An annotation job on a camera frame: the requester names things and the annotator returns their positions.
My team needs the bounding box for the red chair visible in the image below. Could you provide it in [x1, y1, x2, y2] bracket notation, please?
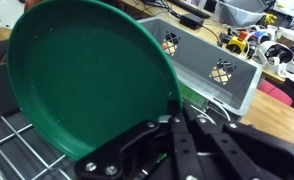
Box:
[257, 79, 294, 107]

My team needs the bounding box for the black power adapter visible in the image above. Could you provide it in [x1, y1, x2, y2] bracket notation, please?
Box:
[179, 13, 205, 30]

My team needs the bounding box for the grey tilted storage bin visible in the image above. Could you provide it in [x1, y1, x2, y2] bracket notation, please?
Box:
[213, 0, 268, 28]

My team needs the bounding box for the grey dish rack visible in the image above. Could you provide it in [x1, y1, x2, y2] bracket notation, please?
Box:
[0, 39, 233, 180]

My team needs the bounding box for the white box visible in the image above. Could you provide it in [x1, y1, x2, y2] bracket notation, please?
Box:
[0, 0, 25, 29]

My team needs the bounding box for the grey plastic bin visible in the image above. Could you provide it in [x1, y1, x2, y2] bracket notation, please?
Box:
[138, 17, 263, 117]

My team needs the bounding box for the white VR headset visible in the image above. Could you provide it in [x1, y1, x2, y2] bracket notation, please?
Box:
[256, 39, 294, 84]

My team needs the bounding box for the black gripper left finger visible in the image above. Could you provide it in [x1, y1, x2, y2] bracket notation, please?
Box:
[74, 99, 201, 180]

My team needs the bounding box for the black keyboard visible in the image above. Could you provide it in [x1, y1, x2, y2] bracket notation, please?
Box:
[166, 0, 211, 19]

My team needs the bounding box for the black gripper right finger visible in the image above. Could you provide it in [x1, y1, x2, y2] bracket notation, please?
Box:
[184, 103, 294, 180]

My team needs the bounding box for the dark green plate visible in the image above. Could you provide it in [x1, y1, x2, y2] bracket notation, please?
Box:
[6, 0, 183, 161]

